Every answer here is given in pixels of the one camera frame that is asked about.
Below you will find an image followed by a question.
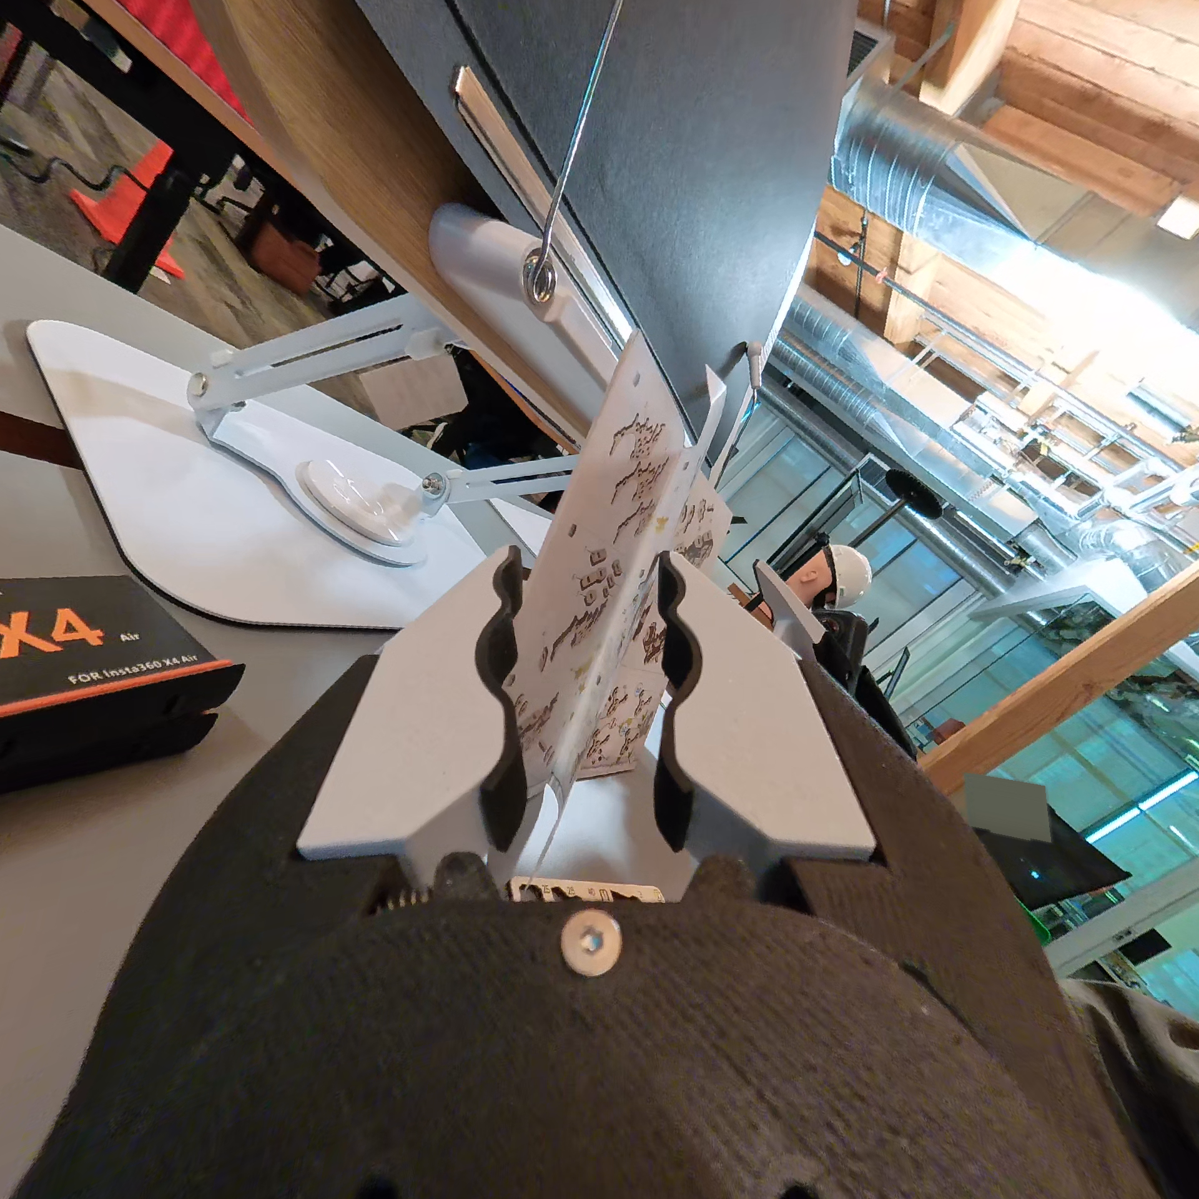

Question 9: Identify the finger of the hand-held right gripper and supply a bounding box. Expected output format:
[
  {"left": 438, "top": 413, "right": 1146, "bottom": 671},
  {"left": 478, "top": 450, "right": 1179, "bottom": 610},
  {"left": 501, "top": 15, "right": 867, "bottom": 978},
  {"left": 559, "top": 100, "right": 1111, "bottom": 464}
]
[{"left": 752, "top": 560, "right": 827, "bottom": 660}]

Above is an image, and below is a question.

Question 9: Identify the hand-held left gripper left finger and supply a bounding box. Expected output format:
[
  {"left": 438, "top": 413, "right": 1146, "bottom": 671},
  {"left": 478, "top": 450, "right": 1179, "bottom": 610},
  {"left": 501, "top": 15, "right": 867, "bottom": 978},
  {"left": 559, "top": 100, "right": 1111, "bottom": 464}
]
[{"left": 298, "top": 546, "right": 529, "bottom": 887}]

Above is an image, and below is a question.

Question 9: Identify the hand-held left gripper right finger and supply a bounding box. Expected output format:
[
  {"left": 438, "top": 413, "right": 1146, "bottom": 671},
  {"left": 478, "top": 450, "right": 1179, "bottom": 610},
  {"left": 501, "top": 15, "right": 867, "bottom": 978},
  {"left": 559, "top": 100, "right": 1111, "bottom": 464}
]
[{"left": 652, "top": 552, "right": 877, "bottom": 866}]

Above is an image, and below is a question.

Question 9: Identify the instruction booklet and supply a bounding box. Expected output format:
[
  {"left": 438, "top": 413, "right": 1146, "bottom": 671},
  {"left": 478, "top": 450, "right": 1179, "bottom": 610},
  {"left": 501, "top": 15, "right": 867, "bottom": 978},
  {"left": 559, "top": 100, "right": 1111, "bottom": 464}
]
[{"left": 502, "top": 330, "right": 733, "bottom": 807}]

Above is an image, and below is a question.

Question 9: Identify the grey desk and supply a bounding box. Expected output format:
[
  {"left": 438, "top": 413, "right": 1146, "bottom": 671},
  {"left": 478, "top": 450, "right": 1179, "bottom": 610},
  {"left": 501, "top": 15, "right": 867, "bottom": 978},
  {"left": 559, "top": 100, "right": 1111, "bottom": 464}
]
[{"left": 0, "top": 223, "right": 699, "bottom": 1184}]

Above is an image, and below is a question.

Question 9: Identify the white hard hat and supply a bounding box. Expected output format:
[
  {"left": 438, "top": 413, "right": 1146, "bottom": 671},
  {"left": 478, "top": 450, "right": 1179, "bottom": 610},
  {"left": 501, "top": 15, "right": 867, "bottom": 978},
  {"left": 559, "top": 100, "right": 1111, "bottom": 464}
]
[{"left": 829, "top": 544, "right": 875, "bottom": 610}]

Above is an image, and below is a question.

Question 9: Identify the black pole with round disc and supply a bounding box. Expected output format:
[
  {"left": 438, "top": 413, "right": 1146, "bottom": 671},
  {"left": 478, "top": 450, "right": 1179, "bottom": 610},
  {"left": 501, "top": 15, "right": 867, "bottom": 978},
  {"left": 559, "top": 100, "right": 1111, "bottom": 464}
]
[{"left": 843, "top": 469, "right": 944, "bottom": 564}]

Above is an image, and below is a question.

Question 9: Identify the metal rod with white tip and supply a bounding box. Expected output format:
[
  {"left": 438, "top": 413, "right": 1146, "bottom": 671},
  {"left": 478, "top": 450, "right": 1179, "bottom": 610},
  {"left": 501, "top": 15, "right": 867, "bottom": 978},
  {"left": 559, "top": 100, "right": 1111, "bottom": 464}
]
[
  {"left": 716, "top": 342, "right": 767, "bottom": 470},
  {"left": 522, "top": 0, "right": 625, "bottom": 303}
]

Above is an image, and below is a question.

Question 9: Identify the black box with orange stripe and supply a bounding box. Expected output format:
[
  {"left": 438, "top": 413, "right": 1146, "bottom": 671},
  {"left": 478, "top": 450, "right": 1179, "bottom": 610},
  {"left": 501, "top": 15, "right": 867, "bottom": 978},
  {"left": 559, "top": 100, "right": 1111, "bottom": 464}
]
[{"left": 0, "top": 576, "right": 246, "bottom": 796}]

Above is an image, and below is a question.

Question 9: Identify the orange traffic cone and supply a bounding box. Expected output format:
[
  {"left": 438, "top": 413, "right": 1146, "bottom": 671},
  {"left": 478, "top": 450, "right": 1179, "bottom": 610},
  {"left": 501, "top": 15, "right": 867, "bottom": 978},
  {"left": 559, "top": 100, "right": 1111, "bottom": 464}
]
[{"left": 69, "top": 140, "right": 188, "bottom": 283}]

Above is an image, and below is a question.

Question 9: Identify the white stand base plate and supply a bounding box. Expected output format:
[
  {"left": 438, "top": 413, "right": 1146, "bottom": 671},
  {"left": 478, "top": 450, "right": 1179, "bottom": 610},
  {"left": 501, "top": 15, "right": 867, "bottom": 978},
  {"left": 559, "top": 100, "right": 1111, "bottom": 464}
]
[{"left": 25, "top": 319, "right": 553, "bottom": 631}]

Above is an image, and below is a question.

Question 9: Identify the silver ventilation duct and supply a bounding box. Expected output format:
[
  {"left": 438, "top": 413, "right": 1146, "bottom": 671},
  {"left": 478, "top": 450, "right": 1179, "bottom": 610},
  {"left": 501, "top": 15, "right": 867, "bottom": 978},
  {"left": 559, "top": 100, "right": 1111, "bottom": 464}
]
[{"left": 777, "top": 75, "right": 1199, "bottom": 601}]

